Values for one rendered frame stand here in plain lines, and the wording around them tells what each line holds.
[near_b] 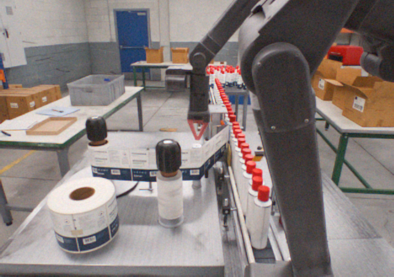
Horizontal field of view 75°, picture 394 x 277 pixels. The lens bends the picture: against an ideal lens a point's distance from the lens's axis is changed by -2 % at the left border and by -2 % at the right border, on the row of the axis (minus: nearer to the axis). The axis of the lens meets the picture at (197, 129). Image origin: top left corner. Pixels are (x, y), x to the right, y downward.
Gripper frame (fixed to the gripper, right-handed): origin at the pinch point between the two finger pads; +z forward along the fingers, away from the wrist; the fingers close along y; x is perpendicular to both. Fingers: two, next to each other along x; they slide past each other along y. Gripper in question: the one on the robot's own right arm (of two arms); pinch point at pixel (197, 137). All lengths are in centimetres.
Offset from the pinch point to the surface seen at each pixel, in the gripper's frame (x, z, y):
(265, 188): 19.6, 9.9, 12.6
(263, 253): 20.9, 30.4, 16.1
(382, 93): 144, 7, -121
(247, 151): 18.8, 9.7, -12.3
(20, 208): -138, 104, -96
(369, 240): 61, 34, 6
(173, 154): -7.1, 4.3, 3.7
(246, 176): 17.0, 14.2, -1.2
